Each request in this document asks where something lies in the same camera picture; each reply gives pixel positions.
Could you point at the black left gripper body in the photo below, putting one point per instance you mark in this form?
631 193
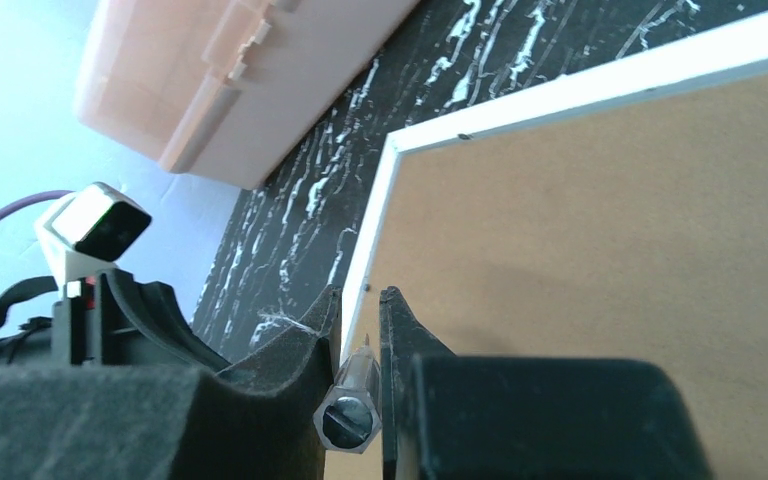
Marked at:
72 334

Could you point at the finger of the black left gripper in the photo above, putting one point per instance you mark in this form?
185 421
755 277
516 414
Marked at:
152 329

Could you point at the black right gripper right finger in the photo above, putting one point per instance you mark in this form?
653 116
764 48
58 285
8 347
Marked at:
450 416

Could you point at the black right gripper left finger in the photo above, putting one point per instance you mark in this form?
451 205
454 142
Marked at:
254 420

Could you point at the clear grey screwdriver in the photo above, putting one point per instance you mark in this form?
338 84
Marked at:
349 416

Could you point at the white picture frame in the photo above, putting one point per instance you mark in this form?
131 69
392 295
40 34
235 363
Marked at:
617 212

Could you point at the translucent orange plastic box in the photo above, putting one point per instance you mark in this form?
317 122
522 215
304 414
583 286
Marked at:
224 89

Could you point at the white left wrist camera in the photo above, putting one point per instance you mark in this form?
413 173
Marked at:
88 230

